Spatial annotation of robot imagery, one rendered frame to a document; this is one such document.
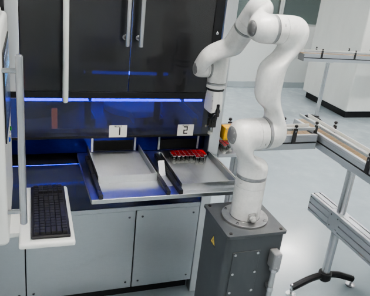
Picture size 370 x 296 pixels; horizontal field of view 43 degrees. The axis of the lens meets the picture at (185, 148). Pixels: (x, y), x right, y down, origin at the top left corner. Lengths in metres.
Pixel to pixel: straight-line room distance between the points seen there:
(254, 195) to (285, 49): 0.56
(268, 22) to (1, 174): 1.01
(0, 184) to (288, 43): 1.08
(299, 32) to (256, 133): 0.38
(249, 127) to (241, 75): 5.96
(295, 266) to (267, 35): 1.99
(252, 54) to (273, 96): 5.96
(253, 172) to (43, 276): 1.29
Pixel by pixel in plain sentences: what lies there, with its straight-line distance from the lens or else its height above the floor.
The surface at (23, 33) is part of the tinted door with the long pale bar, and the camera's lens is 2.08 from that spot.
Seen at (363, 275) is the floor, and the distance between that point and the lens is 3.40.
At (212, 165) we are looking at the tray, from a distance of 2.30.
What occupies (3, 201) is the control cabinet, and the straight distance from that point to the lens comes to 1.70.
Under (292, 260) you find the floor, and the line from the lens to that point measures 3.33.
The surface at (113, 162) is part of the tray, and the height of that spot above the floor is 0.88.
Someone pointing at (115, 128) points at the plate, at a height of 1.04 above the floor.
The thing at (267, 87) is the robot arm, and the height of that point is 1.42.
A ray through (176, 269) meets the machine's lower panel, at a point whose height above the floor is 0.17.
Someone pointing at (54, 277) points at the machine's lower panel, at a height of 0.22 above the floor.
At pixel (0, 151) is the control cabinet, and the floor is 1.17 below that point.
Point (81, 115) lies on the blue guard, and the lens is 2.18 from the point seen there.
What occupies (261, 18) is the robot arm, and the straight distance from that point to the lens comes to 1.61.
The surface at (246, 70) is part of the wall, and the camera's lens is 7.67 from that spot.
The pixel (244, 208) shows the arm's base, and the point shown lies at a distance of 1.85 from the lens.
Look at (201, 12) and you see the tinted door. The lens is 2.22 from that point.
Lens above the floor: 1.80
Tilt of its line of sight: 22 degrees down
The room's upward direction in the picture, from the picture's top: 6 degrees clockwise
